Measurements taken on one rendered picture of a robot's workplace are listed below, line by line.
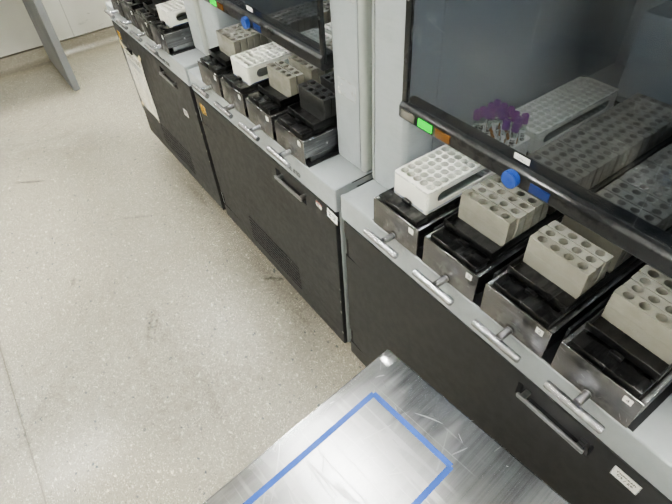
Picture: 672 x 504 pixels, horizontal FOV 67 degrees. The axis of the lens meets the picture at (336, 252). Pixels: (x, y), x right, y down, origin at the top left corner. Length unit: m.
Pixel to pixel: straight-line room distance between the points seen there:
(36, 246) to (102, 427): 1.02
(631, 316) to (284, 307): 1.31
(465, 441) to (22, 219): 2.36
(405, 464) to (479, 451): 0.10
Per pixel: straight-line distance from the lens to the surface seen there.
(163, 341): 1.94
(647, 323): 0.86
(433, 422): 0.74
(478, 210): 0.95
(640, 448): 0.92
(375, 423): 0.73
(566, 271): 0.89
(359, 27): 1.07
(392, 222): 1.04
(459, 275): 0.95
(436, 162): 1.06
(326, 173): 1.25
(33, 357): 2.12
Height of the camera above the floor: 1.48
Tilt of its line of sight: 45 degrees down
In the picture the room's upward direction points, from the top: 4 degrees counter-clockwise
